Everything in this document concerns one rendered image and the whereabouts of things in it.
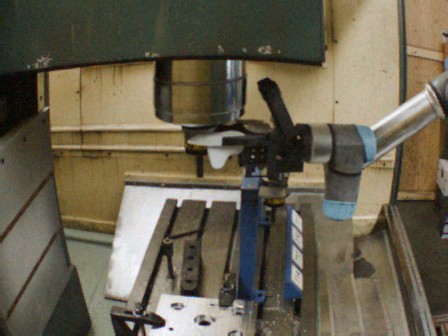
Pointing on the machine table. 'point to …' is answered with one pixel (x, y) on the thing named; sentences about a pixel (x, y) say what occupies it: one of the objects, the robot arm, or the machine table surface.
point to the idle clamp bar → (192, 260)
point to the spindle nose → (199, 91)
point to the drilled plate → (183, 322)
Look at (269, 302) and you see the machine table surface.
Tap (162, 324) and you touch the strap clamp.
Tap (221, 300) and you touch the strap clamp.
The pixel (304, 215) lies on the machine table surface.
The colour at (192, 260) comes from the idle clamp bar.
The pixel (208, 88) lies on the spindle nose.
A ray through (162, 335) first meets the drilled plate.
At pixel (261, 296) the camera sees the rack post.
